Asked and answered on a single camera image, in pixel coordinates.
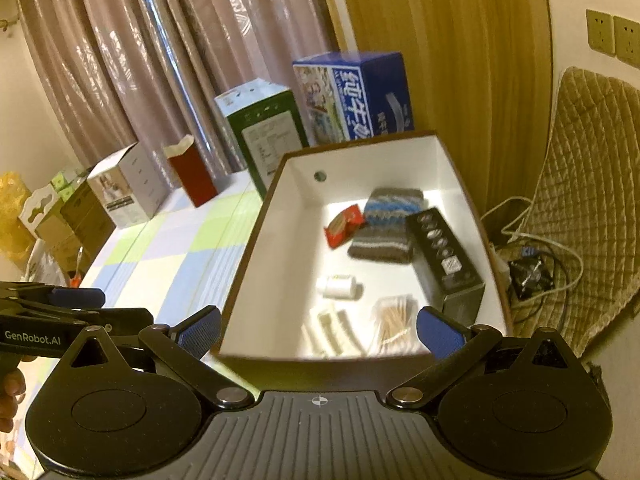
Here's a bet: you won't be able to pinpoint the clear cotton swab box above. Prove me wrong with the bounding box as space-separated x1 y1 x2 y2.
370 295 421 356

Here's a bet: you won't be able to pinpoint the quilted olive chair cushion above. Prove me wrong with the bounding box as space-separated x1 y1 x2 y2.
514 67 639 356

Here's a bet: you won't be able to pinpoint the brown white-lined storage box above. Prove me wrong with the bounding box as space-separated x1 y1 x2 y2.
215 131 512 392

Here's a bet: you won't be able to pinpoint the small black fan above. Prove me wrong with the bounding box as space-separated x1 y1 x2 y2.
508 256 554 300

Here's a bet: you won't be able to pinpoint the checkered tablecloth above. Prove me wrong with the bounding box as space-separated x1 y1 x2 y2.
0 169 271 480

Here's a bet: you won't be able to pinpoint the brown cardboard box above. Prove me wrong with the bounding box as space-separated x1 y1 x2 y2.
61 181 115 259

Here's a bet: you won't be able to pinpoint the grey blue knitted sock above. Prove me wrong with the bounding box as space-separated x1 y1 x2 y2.
347 188 427 264

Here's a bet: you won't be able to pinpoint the green landscape gift box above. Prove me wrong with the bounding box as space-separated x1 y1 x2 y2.
215 78 309 197

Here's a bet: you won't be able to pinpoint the red snack packet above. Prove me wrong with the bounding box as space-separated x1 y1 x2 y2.
323 204 366 249

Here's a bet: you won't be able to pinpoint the white appliance carton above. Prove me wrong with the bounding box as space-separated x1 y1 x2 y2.
87 143 168 229

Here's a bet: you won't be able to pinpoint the yellow plastic bag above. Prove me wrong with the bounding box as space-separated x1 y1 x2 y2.
0 171 35 271

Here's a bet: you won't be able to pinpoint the dark red box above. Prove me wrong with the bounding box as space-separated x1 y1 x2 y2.
163 134 218 208

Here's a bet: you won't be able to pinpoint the tangled cables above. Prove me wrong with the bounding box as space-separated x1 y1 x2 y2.
482 195 586 326

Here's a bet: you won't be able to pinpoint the black product box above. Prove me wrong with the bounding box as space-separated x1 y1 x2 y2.
405 208 485 326

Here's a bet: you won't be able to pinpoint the wooden wardrobe door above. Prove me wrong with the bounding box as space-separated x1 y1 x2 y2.
346 0 552 211

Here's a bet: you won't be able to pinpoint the wall socket plate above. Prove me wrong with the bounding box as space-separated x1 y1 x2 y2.
614 15 640 68
586 9 615 56

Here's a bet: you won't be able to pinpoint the pink-brown curtain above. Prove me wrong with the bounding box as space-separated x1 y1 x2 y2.
16 0 335 185

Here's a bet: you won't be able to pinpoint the small white bottle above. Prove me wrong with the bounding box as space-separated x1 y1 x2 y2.
319 275 359 300

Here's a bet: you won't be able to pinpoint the blue milk carton box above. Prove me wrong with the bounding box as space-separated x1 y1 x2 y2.
293 52 414 144

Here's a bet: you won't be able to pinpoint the person's left hand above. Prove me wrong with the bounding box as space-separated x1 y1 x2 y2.
0 364 26 434

